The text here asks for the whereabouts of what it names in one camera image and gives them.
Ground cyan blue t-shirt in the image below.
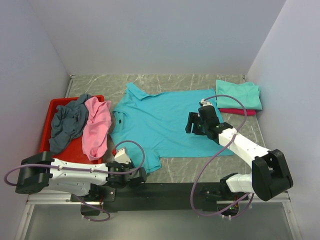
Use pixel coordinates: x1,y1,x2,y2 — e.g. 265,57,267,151
111,82,222,173

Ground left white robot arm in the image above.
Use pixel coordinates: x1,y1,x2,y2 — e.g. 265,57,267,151
15,151,147,201

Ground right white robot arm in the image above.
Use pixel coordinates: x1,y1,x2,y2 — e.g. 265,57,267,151
185,105,294,202

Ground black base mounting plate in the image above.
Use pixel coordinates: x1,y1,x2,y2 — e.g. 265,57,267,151
82,182,245,213

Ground folded magenta t-shirt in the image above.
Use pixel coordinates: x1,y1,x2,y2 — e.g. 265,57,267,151
219,108,256,116

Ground folded mint green t-shirt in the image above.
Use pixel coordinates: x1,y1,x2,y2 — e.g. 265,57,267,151
216,79,263,110

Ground red plastic bin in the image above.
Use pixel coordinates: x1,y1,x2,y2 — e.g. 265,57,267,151
39,97,103,164

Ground pink t-shirt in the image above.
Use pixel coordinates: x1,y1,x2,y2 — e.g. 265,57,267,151
82,96,112,162

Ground dark grey t-shirt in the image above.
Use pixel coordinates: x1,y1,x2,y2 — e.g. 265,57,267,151
49,93,92,155

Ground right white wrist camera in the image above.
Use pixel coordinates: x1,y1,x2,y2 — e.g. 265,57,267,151
199,99,213,107

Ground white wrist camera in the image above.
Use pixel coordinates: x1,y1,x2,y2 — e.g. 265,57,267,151
112,148,131,165
199,99,213,107

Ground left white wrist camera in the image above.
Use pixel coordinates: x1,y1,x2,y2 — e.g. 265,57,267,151
112,148,131,165

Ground aluminium frame rail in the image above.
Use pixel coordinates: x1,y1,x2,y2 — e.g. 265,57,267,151
26,190,291,205

